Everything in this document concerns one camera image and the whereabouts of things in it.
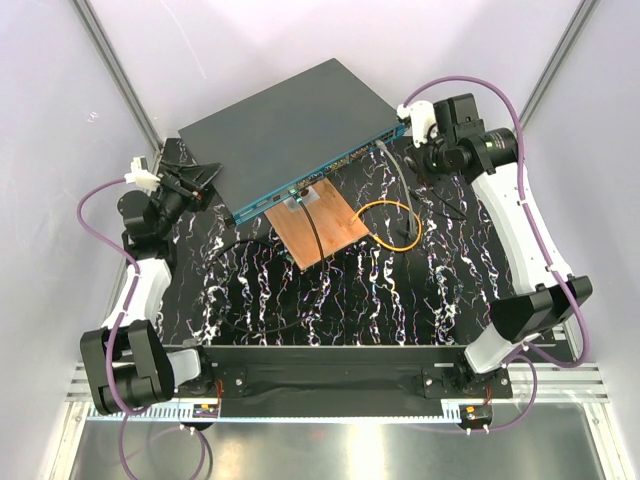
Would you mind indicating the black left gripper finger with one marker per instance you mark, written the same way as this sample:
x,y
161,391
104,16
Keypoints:
x,y
191,173
201,184

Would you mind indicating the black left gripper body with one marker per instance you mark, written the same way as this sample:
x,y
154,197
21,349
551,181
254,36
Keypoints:
x,y
187,192

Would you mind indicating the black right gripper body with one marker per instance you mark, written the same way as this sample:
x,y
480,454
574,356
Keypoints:
x,y
431,162

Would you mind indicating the dark grey network switch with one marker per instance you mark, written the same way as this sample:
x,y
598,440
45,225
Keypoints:
x,y
283,139

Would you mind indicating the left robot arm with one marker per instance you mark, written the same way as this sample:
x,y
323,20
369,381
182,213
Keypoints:
x,y
127,367

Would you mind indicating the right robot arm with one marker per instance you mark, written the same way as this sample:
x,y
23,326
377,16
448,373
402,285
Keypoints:
x,y
449,138

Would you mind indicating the wooden board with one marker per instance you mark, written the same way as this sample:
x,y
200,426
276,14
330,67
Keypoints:
x,y
331,215

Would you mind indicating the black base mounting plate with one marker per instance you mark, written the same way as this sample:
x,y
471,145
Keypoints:
x,y
334,383

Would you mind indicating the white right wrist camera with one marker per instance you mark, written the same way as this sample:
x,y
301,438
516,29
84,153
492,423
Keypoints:
x,y
420,117

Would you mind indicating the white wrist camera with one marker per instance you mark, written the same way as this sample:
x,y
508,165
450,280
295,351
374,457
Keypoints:
x,y
420,117
140,176

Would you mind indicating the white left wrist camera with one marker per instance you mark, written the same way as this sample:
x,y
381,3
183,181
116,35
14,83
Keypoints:
x,y
140,176

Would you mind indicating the aluminium frame rail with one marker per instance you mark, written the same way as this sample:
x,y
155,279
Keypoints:
x,y
106,51

